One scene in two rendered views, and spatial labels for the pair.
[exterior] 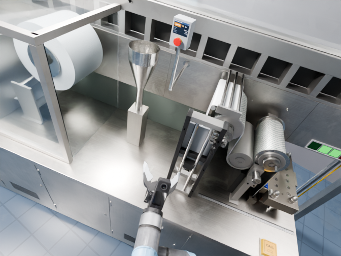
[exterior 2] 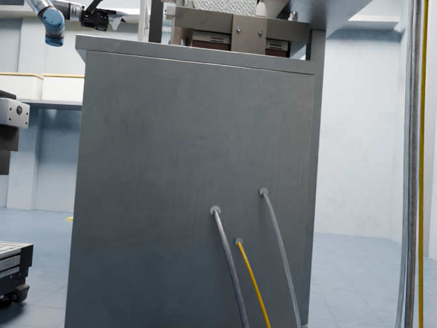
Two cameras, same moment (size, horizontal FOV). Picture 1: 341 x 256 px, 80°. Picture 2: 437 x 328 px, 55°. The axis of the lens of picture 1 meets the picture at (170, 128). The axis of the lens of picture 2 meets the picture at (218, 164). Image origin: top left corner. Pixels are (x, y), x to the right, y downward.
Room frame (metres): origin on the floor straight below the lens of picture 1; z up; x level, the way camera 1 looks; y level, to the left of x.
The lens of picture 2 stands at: (0.38, -1.91, 0.55)
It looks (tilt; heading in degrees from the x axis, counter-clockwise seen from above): 2 degrees up; 73
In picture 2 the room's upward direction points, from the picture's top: 4 degrees clockwise
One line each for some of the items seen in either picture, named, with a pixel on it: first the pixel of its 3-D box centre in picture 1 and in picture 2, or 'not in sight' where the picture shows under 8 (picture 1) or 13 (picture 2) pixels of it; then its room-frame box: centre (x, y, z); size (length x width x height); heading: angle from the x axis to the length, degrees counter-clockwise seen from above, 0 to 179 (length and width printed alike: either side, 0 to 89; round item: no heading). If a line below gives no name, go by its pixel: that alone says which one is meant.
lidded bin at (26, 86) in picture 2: not in sight; (24, 89); (-0.42, 3.29, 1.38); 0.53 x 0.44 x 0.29; 157
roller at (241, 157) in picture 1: (241, 144); not in sight; (0.80, -0.39, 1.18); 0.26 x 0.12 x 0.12; 171
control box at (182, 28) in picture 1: (181, 33); not in sight; (0.77, 0.05, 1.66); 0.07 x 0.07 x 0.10; 76
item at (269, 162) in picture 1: (271, 163); not in sight; (0.64, -0.49, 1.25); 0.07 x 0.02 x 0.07; 81
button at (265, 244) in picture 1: (268, 249); not in sight; (0.40, -0.61, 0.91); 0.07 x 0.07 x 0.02; 81
